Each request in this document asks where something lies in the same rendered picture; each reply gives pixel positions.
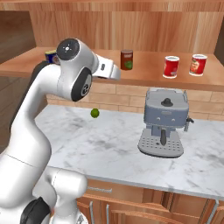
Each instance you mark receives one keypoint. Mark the open wooden cabinet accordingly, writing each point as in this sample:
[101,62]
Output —
[151,32]

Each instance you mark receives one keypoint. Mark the dark red can green label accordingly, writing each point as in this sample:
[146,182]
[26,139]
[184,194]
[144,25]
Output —
[127,59]

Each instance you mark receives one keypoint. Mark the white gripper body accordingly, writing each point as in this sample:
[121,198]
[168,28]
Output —
[113,71]

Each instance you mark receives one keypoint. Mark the wooden drawer front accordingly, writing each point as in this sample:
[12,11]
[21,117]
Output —
[125,191]

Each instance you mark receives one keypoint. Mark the grey coffee machine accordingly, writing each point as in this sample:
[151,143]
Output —
[164,116]

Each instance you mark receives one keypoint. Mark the green lime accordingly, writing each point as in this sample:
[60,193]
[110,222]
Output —
[95,113]

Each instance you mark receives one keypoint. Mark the red can picture label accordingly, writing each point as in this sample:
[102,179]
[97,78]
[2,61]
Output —
[198,65]

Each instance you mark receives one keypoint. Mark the wooden cupboard door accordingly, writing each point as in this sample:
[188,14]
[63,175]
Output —
[85,211]
[137,215]

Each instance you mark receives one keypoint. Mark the plain red can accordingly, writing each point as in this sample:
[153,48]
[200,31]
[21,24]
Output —
[171,67]

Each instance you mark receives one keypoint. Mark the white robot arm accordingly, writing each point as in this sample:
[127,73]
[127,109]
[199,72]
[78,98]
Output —
[27,140]

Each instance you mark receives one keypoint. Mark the blue can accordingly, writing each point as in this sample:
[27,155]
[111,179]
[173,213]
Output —
[52,57]

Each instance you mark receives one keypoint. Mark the wooden cabinet door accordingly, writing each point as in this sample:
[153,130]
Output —
[16,35]
[220,40]

